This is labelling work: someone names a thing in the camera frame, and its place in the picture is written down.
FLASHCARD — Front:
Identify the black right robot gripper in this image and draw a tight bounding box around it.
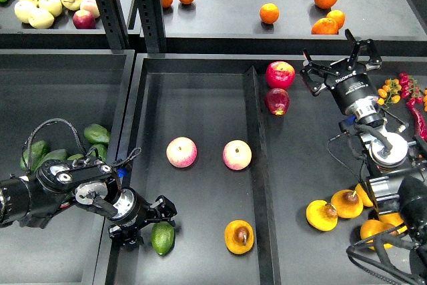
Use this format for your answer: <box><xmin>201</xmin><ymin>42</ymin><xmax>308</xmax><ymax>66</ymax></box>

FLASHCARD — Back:
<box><xmin>300</xmin><ymin>29</ymin><xmax>382</xmax><ymax>115</ymax></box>

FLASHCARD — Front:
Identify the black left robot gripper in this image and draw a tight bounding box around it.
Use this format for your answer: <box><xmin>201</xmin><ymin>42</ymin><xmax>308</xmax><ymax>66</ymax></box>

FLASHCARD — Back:
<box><xmin>108</xmin><ymin>194</ymin><xmax>177</xmax><ymax>249</ymax></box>

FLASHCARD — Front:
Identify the yellow pear brown stem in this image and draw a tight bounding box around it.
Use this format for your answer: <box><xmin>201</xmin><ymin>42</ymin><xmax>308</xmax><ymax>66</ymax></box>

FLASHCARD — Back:
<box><xmin>224</xmin><ymin>220</ymin><xmax>254</xmax><ymax>255</ymax></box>

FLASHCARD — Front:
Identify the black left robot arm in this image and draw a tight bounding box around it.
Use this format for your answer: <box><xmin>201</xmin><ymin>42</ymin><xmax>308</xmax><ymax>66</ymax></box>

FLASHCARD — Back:
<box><xmin>1</xmin><ymin>148</ymin><xmax>177</xmax><ymax>248</ymax></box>

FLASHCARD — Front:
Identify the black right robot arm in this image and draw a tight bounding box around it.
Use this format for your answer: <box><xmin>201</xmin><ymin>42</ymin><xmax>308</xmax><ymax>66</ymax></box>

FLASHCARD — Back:
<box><xmin>300</xmin><ymin>30</ymin><xmax>426</xmax><ymax>284</ymax></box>

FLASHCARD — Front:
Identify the green avocado round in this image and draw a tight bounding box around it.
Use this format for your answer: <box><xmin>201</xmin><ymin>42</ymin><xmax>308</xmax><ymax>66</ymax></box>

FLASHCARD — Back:
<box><xmin>67</xmin><ymin>154</ymin><xmax>84</xmax><ymax>160</ymax></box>

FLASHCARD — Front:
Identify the green avocado top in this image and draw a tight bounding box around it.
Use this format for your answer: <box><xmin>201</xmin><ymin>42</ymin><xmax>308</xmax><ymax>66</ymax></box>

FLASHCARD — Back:
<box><xmin>83</xmin><ymin>123</ymin><xmax>111</xmax><ymax>145</ymax></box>

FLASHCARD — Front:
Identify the yellow pear middle pile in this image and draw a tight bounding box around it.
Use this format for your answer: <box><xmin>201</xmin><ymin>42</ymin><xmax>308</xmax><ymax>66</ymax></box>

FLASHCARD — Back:
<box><xmin>331</xmin><ymin>190</ymin><xmax>364</xmax><ymax>219</ymax></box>

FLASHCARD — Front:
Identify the yellow pear left pile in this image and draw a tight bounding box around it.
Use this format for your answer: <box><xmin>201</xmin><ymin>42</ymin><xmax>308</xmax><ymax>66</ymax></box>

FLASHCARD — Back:
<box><xmin>306</xmin><ymin>200</ymin><xmax>338</xmax><ymax>232</ymax></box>

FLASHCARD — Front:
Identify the pale yellow pear left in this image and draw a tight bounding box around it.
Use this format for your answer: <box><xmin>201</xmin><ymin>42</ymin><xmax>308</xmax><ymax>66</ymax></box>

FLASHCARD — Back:
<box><xmin>14</xmin><ymin>0</ymin><xmax>37</xmax><ymax>24</ymax></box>

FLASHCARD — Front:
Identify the orange front right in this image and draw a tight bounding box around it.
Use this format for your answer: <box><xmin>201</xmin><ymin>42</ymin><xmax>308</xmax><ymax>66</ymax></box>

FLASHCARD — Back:
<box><xmin>311</xmin><ymin>17</ymin><xmax>339</xmax><ymax>35</ymax></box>

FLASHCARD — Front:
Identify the orange cherry tomato bunch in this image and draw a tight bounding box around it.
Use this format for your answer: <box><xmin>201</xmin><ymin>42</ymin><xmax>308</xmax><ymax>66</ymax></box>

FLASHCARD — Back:
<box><xmin>378</xmin><ymin>79</ymin><xmax>402</xmax><ymax>109</ymax></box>

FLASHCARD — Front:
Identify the small orange right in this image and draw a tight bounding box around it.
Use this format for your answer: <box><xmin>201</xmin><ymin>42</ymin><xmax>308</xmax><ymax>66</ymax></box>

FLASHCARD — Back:
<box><xmin>326</xmin><ymin>10</ymin><xmax>346</xmax><ymax>29</ymax></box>

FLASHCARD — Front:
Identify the red apple upper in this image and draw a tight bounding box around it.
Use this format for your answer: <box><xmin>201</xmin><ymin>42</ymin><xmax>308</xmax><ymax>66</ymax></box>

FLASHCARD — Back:
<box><xmin>266</xmin><ymin>61</ymin><xmax>296</xmax><ymax>89</ymax></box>

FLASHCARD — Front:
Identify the dark red apple lower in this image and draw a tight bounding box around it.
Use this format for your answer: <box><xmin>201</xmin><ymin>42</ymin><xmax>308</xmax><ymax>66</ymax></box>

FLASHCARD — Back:
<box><xmin>264</xmin><ymin>88</ymin><xmax>290</xmax><ymax>116</ymax></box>

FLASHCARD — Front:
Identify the pink apple left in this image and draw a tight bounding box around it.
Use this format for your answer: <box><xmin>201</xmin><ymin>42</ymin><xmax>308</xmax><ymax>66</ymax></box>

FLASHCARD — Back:
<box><xmin>166</xmin><ymin>137</ymin><xmax>197</xmax><ymax>168</ymax></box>

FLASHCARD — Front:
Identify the pink apple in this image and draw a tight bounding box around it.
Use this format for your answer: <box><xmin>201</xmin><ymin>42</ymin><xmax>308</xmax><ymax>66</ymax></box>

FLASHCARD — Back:
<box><xmin>222</xmin><ymin>140</ymin><xmax>252</xmax><ymax>171</ymax></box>
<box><xmin>166</xmin><ymin>137</ymin><xmax>197</xmax><ymax>168</ymax></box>

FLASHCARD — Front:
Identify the orange middle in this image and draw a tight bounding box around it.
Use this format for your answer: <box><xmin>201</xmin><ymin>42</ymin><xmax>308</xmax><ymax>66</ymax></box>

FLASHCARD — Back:
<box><xmin>259</xmin><ymin>3</ymin><xmax>280</xmax><ymax>24</ymax></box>

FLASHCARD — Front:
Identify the red chili pepper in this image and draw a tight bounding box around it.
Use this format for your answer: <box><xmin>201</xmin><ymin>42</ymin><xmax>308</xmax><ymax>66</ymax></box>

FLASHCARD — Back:
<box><xmin>406</xmin><ymin>98</ymin><xmax>427</xmax><ymax>141</ymax></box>

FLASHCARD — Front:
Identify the pink apple right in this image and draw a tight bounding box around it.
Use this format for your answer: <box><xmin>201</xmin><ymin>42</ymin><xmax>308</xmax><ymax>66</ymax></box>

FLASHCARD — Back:
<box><xmin>222</xmin><ymin>140</ymin><xmax>252</xmax><ymax>171</ymax></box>

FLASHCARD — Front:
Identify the black center tray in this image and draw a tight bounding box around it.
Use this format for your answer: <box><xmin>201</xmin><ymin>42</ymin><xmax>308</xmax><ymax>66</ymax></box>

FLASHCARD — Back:
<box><xmin>108</xmin><ymin>54</ymin><xmax>379</xmax><ymax>284</ymax></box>

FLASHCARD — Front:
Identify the red apple on shelf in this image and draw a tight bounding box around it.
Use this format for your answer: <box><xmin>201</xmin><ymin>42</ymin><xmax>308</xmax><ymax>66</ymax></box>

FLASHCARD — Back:
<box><xmin>73</xmin><ymin>9</ymin><xmax>96</xmax><ymax>29</ymax></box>

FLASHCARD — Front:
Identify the black shelf post right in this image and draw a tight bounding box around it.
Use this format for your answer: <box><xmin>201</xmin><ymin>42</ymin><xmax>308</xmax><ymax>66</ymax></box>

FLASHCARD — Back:
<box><xmin>135</xmin><ymin>0</ymin><xmax>167</xmax><ymax>53</ymax></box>

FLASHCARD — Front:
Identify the black shelf post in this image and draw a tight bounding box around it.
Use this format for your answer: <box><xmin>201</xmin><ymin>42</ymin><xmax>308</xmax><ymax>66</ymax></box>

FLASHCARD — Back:
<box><xmin>96</xmin><ymin>0</ymin><xmax>130</xmax><ymax>50</ymax></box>
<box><xmin>135</xmin><ymin>0</ymin><xmax>167</xmax><ymax>53</ymax></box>

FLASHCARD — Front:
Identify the black shelf post left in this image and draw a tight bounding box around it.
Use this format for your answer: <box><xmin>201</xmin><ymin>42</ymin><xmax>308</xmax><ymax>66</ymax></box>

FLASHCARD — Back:
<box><xmin>96</xmin><ymin>0</ymin><xmax>130</xmax><ymax>50</ymax></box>

